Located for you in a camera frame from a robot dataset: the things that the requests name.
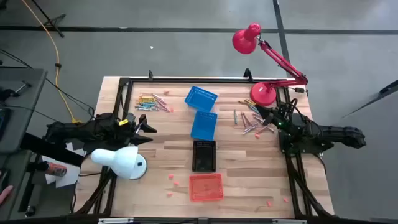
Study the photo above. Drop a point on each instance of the black plastic basket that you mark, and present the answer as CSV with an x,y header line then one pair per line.
x,y
203,157

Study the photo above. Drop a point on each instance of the orange plastic basket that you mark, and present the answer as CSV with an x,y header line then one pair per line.
x,y
206,187

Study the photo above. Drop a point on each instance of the black round knob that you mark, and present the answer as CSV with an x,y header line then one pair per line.
x,y
29,211

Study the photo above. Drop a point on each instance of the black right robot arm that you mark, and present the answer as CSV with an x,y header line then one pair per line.
x,y
335,133

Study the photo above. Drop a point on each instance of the blue plastic basket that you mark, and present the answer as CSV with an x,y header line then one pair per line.
x,y
200,99
203,126

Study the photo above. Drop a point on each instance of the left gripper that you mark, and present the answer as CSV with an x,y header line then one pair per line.
x,y
127,130

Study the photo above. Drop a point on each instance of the white paper sheets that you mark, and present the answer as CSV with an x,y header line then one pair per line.
x,y
66,179

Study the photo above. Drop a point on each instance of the dark grey metal bar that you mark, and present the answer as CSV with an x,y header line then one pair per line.
x,y
388,90

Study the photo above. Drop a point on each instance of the black flat bar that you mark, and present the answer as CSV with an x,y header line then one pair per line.
x,y
46,147

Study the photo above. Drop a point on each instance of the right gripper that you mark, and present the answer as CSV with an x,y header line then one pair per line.
x,y
281,119

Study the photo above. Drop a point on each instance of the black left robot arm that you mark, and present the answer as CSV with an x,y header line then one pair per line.
x,y
90,129

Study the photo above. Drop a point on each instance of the black tripod stand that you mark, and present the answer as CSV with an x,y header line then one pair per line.
x,y
49,21

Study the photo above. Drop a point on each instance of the grey side table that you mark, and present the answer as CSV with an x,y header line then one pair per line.
x,y
21,124

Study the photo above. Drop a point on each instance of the person's hand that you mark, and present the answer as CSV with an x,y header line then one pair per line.
x,y
5,194

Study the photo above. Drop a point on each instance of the orange bottle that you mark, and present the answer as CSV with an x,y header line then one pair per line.
x,y
57,169

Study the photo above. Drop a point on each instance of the silver metal bracket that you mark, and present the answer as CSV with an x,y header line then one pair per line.
x,y
115,221
289,221

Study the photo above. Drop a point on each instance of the red desk lamp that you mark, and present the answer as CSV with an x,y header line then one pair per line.
x,y
263,93

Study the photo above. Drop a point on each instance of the white desk lamp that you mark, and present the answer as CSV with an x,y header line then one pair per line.
x,y
118,160

